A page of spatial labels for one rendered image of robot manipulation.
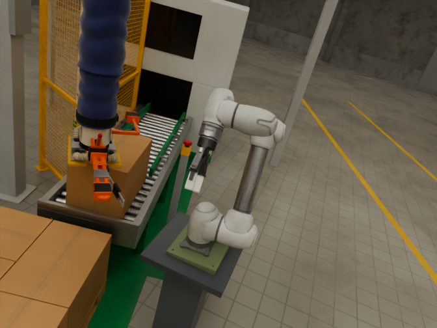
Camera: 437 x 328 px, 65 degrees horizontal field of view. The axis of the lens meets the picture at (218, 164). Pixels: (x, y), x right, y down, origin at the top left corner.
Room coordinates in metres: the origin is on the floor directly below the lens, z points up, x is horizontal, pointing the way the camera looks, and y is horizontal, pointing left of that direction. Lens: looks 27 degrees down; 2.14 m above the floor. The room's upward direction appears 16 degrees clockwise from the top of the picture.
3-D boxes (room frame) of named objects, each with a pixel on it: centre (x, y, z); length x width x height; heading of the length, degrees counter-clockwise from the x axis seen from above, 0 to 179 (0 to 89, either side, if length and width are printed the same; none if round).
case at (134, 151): (2.18, 0.76, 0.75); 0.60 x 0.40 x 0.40; 1
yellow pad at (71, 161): (1.76, 0.84, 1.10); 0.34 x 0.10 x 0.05; 28
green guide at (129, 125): (3.34, 1.07, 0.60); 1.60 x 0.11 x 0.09; 2
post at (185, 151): (2.41, 0.27, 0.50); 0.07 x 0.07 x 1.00; 2
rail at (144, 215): (3.00, 0.46, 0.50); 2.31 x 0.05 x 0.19; 2
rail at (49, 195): (2.98, 1.12, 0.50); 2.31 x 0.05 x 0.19; 2
